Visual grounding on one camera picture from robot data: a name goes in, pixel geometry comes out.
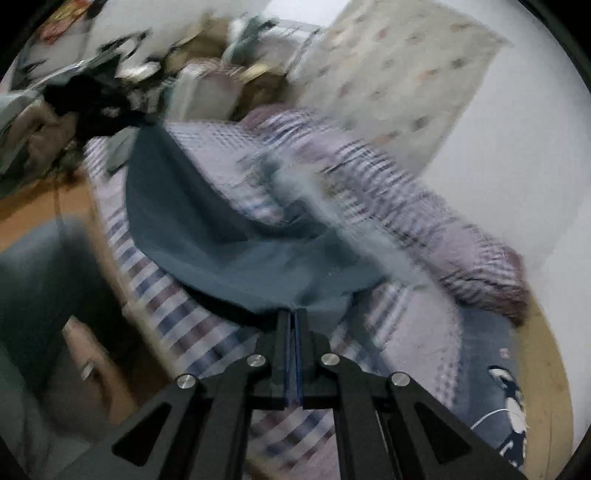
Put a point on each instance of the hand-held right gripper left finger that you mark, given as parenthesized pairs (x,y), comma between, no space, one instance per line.
(287,350)

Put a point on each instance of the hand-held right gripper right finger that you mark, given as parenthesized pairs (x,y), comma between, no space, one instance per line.
(301,350)

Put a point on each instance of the teal blue garment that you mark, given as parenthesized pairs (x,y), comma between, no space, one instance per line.
(207,258)

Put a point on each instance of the checked bed sheet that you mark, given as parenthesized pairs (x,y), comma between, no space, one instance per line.
(184,318)

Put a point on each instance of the silver suitcase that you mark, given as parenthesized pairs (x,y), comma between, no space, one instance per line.
(207,92)

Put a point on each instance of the cardboard box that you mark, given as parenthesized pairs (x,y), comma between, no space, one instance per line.
(198,46)

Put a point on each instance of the light blue garment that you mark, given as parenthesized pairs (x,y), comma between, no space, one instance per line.
(314,203)

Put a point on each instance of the green hanging garment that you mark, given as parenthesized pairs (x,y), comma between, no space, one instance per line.
(247,37)

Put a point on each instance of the purple checked quilt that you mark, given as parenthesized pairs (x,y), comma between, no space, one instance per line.
(392,203)

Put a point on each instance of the person's leg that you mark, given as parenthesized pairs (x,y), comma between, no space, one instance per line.
(37,286)

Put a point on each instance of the person's pale green shirt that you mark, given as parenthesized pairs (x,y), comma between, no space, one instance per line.
(23,415)

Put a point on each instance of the patterned cream curtain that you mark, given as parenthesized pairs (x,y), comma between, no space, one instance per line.
(392,69)

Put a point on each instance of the red wall poster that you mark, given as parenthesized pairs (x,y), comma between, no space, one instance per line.
(60,23)

